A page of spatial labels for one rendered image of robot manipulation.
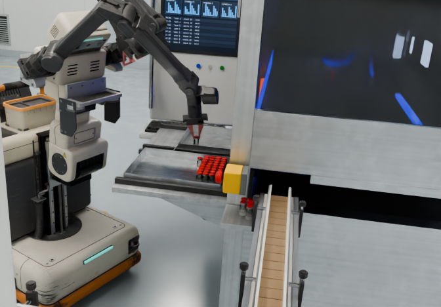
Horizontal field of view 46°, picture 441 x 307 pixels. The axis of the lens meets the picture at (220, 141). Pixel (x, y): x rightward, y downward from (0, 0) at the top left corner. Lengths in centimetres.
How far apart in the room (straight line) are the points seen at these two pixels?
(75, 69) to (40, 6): 573
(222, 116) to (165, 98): 31
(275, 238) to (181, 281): 145
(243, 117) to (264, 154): 14
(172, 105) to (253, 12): 127
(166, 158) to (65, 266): 77
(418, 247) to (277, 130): 60
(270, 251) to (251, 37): 62
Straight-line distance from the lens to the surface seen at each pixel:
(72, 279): 256
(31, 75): 217
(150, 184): 180
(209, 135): 232
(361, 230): 176
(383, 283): 187
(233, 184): 159
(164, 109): 273
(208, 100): 206
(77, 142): 239
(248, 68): 157
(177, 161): 202
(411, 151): 167
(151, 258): 303
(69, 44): 201
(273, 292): 125
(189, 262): 301
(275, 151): 163
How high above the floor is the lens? 166
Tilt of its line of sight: 20 degrees down
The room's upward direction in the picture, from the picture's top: 4 degrees clockwise
